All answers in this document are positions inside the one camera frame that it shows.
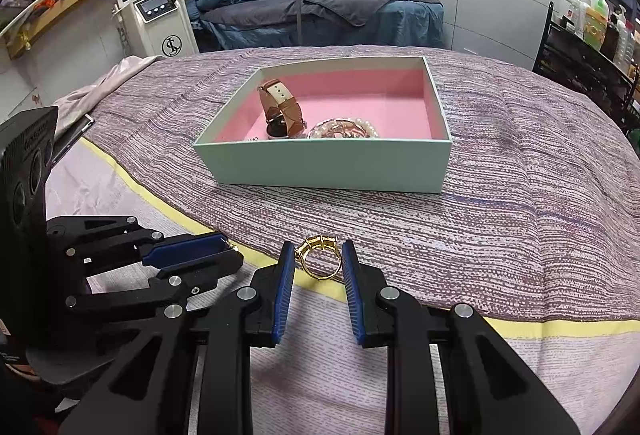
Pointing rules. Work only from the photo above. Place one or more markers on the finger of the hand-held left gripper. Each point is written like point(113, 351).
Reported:
point(185, 249)
point(210, 265)

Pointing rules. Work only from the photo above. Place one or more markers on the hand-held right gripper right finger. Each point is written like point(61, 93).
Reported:
point(352, 295)

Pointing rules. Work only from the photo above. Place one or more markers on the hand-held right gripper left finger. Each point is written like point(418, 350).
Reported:
point(285, 295)

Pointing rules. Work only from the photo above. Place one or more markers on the mint green box pink lining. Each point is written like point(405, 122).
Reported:
point(325, 165)

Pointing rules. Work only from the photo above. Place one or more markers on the thin silver bangle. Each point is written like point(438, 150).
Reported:
point(315, 130)

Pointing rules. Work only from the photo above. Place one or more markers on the dark tablet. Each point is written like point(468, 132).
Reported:
point(75, 135)

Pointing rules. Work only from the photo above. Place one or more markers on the white crumpled cloth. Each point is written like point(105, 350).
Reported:
point(120, 75)

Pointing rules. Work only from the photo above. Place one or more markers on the white beauty machine with screen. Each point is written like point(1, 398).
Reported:
point(160, 25)

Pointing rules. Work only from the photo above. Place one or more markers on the massage bed blue cover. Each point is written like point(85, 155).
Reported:
point(400, 27)

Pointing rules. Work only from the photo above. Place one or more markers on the grey towel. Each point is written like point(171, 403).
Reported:
point(360, 5)

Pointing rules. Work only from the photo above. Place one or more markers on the black trolley rack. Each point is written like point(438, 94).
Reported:
point(575, 60)

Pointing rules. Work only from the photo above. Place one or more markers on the group of toiletry bottles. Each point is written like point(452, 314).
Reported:
point(595, 20)

